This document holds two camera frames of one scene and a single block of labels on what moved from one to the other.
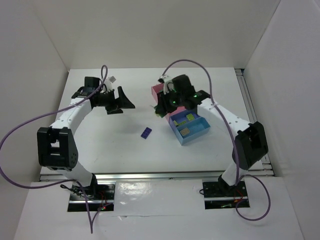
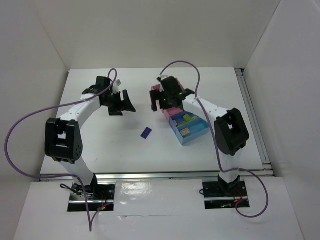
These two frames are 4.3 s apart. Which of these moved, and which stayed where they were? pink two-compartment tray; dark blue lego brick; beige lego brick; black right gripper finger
Moved: black right gripper finger
Stayed: pink two-compartment tray; beige lego brick; dark blue lego brick
